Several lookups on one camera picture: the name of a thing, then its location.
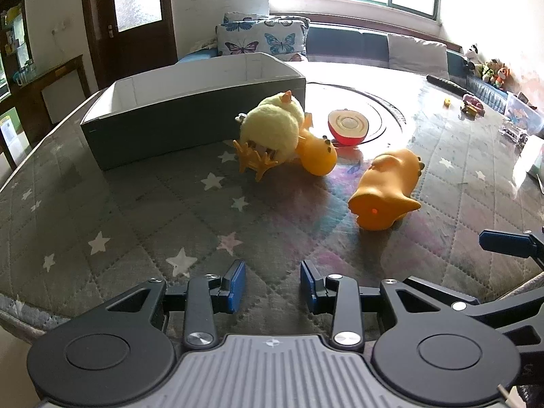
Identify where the green yellow plush toy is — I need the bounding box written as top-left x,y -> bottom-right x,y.
480,59 -> 500,83

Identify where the clear plastic storage box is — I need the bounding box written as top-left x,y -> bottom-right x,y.
504,92 -> 544,137

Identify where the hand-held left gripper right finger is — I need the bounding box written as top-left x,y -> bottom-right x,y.
300,260 -> 457,353

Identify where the dark wooden cabinet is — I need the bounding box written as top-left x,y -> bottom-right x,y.
17,55 -> 92,137

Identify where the orange rubber duck toy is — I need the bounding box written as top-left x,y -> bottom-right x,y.
295,113 -> 338,177
347,149 -> 422,232

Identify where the wall shelf with items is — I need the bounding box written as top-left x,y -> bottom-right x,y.
0,0 -> 35,98

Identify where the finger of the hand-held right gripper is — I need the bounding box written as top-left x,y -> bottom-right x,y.
479,228 -> 544,270
450,273 -> 544,349

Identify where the grey cardboard box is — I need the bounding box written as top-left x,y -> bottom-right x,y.
80,52 -> 307,171

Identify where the grey cushion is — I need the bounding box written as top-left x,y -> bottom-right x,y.
388,33 -> 449,79

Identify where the black remote control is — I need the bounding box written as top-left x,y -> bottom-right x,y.
426,74 -> 466,94

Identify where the dark wooden door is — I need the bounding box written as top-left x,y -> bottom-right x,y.
81,0 -> 177,90

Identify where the round glass turntable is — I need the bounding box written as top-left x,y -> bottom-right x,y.
304,82 -> 411,145

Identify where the butterfly print pillow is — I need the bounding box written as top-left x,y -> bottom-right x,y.
215,19 -> 309,62
223,12 -> 311,26

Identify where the yellow plush chick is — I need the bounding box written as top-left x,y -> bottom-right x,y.
233,90 -> 306,184

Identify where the blue sofa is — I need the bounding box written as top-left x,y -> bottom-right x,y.
176,23 -> 511,94

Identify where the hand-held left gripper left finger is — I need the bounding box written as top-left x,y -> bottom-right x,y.
106,260 -> 248,351

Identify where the red half apple toy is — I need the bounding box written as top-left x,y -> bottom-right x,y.
327,109 -> 369,147

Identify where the grey star quilted mat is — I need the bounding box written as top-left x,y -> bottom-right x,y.
0,62 -> 544,343

